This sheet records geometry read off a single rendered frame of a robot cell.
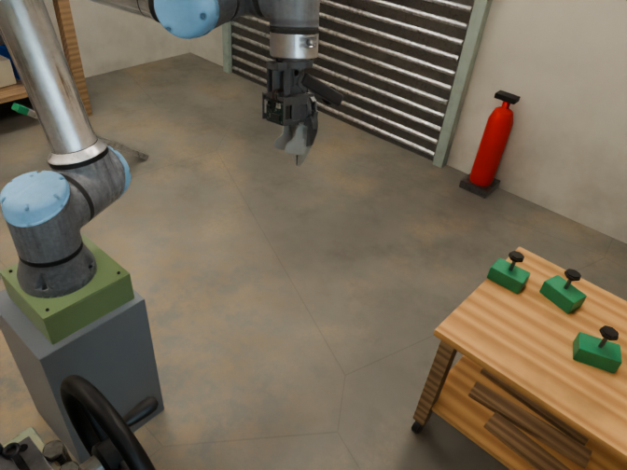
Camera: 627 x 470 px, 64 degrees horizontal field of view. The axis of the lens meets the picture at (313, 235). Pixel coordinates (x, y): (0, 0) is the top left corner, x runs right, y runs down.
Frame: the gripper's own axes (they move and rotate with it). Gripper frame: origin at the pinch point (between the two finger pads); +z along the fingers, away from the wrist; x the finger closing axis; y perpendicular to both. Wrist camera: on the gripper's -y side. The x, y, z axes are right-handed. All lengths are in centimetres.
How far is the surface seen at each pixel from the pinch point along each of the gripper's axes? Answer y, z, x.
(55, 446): 58, 21, 23
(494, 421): -59, 90, 29
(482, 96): -208, 24, -87
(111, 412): 51, 22, 21
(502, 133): -198, 40, -64
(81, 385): 52, 21, 14
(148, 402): 45, 24, 21
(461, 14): -197, -20, -103
